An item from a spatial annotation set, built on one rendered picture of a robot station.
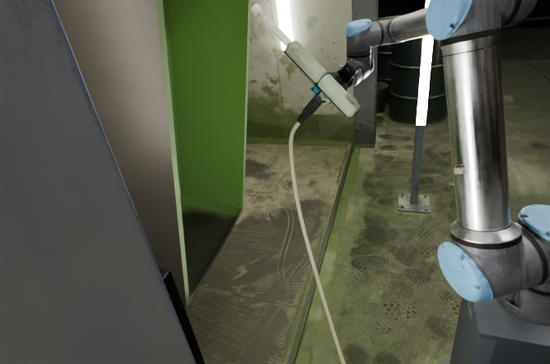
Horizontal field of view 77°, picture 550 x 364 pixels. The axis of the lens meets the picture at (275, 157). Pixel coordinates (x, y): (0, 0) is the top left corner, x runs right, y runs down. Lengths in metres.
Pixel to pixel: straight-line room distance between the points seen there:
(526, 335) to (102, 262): 1.05
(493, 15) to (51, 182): 0.81
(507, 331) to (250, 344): 1.07
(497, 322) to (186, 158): 1.38
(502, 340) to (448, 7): 0.82
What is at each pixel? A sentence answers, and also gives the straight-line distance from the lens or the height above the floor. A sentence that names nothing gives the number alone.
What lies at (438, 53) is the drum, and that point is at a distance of 3.49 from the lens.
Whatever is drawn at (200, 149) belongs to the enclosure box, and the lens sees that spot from 1.71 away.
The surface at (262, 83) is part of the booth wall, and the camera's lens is 3.24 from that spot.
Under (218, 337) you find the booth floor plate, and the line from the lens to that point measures 1.86.
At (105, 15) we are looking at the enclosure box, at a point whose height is 1.48.
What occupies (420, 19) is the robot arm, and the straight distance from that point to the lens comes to 1.23.
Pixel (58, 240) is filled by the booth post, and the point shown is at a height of 1.39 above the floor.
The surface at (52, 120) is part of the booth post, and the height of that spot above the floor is 1.46.
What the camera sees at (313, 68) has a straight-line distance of 1.13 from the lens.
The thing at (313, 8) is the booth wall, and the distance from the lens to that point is 2.97.
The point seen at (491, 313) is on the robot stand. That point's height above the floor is 0.64.
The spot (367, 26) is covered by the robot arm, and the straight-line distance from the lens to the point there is 1.36.
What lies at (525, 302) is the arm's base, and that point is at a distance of 1.17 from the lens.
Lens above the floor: 1.52
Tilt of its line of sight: 28 degrees down
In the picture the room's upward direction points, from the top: 8 degrees counter-clockwise
